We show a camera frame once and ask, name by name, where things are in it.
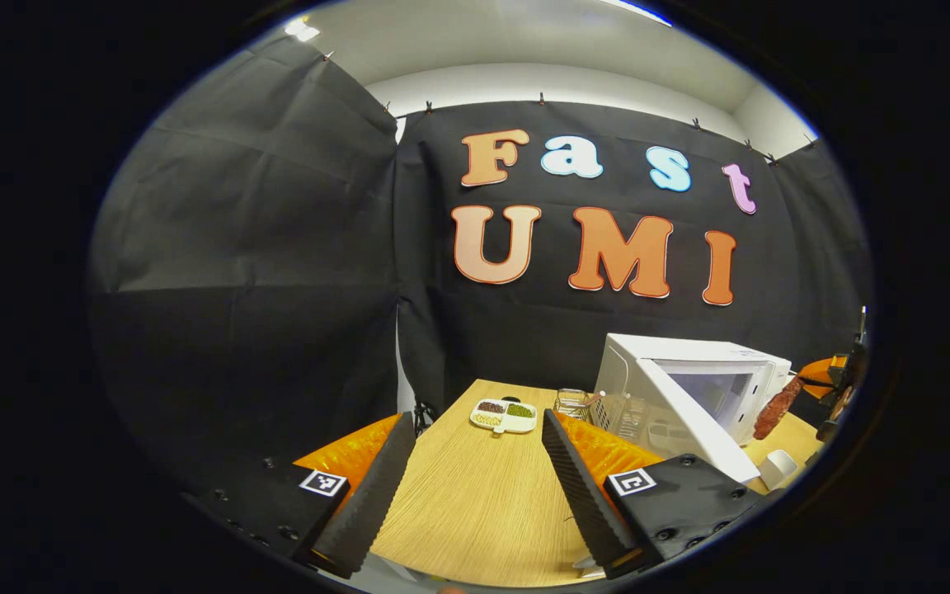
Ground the black backdrop cloth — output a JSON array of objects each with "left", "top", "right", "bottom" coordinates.
[{"left": 86, "top": 33, "right": 876, "bottom": 496}]

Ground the brown meat strip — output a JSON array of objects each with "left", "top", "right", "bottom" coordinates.
[{"left": 753, "top": 375, "right": 806, "bottom": 441}]

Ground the clear glass container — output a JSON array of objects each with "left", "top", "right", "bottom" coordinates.
[{"left": 553, "top": 388, "right": 600, "bottom": 422}]

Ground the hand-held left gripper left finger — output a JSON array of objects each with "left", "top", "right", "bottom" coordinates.
[{"left": 182, "top": 411, "right": 418, "bottom": 580}]

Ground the white microwave oven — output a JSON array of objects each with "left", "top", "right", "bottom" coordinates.
[{"left": 590, "top": 332, "right": 793, "bottom": 486}]

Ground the white divided snack dish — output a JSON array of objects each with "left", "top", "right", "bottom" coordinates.
[{"left": 469, "top": 398, "right": 538, "bottom": 436}]

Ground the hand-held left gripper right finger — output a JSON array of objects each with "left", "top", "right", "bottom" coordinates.
[{"left": 541, "top": 408, "right": 769, "bottom": 580}]

